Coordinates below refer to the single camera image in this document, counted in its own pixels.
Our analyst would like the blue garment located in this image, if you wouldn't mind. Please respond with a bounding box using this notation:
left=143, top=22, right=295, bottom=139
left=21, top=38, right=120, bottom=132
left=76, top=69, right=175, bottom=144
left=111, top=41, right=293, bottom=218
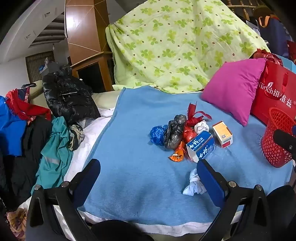
left=0, top=96, right=29, bottom=157

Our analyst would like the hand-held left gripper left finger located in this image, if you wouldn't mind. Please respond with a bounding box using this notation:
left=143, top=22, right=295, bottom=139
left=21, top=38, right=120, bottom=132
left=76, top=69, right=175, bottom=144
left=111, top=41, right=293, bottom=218
left=25, top=158, right=101, bottom=241

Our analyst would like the floral cloth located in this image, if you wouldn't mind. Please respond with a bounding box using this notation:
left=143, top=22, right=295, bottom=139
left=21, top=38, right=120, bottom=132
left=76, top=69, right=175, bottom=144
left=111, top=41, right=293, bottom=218
left=6, top=207, right=29, bottom=241

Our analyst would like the blue and white carton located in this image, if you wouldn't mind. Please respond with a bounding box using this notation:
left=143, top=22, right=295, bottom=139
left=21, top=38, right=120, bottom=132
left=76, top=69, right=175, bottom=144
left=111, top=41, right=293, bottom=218
left=186, top=130, right=215, bottom=164

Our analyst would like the orange and white small box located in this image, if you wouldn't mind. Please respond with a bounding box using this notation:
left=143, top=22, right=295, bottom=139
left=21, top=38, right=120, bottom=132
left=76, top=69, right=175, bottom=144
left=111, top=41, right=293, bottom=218
left=212, top=120, right=233, bottom=148

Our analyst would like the grey plastic bag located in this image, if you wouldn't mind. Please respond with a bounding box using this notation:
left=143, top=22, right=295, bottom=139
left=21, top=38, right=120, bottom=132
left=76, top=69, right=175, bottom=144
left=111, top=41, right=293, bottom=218
left=164, top=114, right=187, bottom=149

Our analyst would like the black garment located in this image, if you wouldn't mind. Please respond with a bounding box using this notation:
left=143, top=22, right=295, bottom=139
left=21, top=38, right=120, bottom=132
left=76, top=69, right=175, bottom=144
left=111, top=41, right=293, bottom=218
left=0, top=116, right=53, bottom=204

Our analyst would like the magenta pillow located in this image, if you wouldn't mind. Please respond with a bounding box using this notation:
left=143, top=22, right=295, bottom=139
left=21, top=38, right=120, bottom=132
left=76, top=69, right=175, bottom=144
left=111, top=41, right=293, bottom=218
left=201, top=58, right=266, bottom=127

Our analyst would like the teal garment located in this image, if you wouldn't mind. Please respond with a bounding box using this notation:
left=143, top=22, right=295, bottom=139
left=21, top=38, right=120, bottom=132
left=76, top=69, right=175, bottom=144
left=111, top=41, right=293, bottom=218
left=31, top=116, right=74, bottom=195

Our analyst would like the blue plastic bag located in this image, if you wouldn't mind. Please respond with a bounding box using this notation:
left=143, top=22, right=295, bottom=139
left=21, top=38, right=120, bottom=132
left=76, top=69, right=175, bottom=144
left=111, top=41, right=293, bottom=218
left=149, top=125, right=169, bottom=146

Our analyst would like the crumpled red plastic bag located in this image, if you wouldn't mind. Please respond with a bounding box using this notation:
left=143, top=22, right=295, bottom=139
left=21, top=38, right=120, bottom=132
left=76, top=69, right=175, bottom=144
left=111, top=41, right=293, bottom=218
left=253, top=49, right=284, bottom=66

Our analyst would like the orange packet with red ribbon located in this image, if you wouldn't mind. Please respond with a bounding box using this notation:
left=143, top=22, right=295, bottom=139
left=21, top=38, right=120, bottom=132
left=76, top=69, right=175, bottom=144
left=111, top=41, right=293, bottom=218
left=168, top=141, right=186, bottom=163

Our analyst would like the white knotted cloth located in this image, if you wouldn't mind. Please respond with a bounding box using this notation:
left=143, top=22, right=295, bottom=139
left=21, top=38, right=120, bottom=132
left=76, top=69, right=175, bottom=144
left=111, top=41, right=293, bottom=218
left=182, top=168, right=208, bottom=196

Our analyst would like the wooden stair railing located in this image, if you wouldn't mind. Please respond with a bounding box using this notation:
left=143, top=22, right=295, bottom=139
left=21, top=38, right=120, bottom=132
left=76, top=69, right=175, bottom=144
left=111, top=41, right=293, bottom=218
left=225, top=0, right=257, bottom=21

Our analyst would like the red plastic mesh basket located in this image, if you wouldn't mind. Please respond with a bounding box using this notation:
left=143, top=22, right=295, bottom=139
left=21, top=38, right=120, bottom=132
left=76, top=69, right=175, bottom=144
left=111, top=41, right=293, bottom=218
left=262, top=107, right=296, bottom=168

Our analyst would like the small red plastic bag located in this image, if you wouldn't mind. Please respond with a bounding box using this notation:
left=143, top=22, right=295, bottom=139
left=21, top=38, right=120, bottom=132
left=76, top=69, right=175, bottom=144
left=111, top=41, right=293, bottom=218
left=182, top=126, right=197, bottom=145

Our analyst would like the white bed sheet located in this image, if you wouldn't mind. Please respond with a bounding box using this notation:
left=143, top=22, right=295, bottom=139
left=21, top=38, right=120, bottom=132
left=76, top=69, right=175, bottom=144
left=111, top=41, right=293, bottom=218
left=18, top=109, right=245, bottom=237

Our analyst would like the green clover print quilt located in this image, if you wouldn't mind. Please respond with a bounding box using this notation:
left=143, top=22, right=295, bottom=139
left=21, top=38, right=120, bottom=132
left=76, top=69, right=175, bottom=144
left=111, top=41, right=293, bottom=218
left=106, top=0, right=271, bottom=94

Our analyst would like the white tissue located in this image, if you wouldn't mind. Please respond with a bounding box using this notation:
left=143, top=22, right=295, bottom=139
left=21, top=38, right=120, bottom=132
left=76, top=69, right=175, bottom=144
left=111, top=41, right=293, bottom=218
left=194, top=120, right=210, bottom=135

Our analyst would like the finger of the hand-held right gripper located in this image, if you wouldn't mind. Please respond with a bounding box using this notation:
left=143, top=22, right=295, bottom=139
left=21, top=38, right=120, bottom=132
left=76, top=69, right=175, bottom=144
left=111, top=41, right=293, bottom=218
left=273, top=129, right=296, bottom=160

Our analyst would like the wooden cabinet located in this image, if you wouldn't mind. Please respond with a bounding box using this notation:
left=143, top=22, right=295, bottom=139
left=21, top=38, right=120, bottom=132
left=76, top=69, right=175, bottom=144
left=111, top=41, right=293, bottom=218
left=69, top=51, right=115, bottom=93

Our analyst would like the beige sofa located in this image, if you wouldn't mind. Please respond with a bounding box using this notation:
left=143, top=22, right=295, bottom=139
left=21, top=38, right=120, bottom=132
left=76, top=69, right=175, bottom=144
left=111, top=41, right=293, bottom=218
left=30, top=87, right=122, bottom=109

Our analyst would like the black puffer jacket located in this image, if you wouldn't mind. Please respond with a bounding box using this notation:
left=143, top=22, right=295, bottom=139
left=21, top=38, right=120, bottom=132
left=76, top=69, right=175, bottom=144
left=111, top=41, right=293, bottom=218
left=42, top=68, right=101, bottom=127

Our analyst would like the navy bag with orange handle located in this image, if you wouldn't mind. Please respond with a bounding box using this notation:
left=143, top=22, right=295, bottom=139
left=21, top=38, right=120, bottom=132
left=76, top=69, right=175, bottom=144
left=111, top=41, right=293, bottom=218
left=253, top=7, right=289, bottom=58

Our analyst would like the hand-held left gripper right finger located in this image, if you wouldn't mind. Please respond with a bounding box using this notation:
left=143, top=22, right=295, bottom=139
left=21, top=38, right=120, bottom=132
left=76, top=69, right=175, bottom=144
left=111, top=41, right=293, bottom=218
left=196, top=159, right=272, bottom=241

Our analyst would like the red tote bag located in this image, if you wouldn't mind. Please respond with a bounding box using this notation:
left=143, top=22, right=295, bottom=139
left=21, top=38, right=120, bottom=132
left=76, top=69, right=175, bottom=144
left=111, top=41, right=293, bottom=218
left=251, top=59, right=296, bottom=127

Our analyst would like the grey patterned cloth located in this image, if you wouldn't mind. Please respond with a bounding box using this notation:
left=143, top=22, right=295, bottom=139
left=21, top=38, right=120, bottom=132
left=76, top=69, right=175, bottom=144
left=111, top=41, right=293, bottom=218
left=68, top=125, right=85, bottom=151

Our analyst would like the light blue blanket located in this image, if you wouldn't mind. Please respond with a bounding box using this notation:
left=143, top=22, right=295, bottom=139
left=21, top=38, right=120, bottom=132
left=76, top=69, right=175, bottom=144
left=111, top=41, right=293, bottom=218
left=77, top=85, right=293, bottom=227

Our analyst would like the wooden column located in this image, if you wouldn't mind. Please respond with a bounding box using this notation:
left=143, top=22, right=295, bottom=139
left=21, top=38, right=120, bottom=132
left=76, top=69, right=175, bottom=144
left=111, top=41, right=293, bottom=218
left=65, top=0, right=110, bottom=67

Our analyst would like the grey refrigerator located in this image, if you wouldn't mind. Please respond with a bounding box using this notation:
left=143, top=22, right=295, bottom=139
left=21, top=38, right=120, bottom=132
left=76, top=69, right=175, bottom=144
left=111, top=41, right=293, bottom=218
left=39, top=58, right=56, bottom=74

